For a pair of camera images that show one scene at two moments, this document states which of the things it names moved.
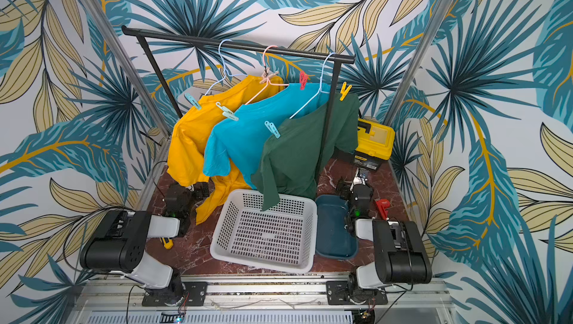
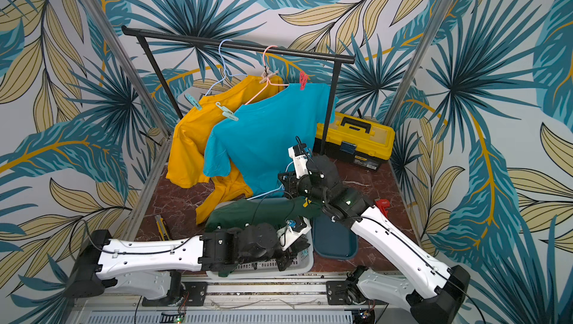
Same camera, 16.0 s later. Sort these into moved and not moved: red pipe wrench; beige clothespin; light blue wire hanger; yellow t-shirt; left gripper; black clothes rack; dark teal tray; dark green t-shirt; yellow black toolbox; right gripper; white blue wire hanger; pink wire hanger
Moved: left gripper; right gripper; dark green t-shirt; white blue wire hanger
Not moved: beige clothespin; yellow t-shirt; red pipe wrench; dark teal tray; black clothes rack; yellow black toolbox; pink wire hanger; light blue wire hanger
